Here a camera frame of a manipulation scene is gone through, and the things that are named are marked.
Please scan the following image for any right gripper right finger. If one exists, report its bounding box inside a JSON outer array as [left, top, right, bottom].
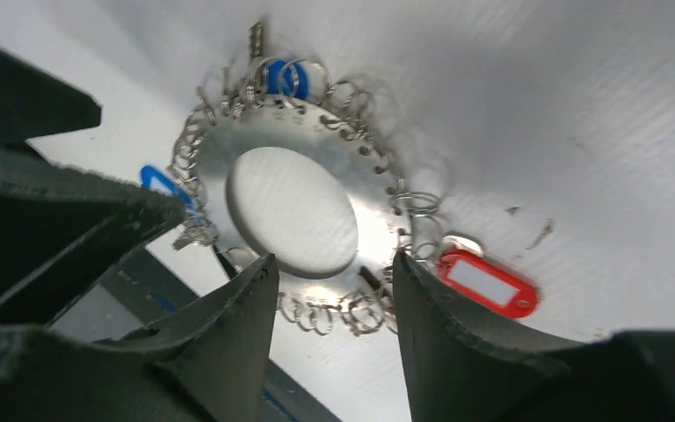
[[393, 252, 675, 421]]

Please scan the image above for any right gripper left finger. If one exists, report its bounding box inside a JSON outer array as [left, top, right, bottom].
[[0, 255, 279, 421]]

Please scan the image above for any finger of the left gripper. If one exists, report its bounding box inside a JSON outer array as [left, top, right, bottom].
[[0, 49, 102, 146], [0, 148, 185, 324]]

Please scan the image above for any red tag key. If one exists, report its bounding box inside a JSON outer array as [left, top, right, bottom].
[[435, 232, 541, 319]]

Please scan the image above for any blue tag key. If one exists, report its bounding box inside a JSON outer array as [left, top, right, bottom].
[[139, 165, 196, 211], [248, 21, 309, 100]]

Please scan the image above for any blue tag key on disc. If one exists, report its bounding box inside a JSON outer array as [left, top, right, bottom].
[[248, 21, 309, 100]]

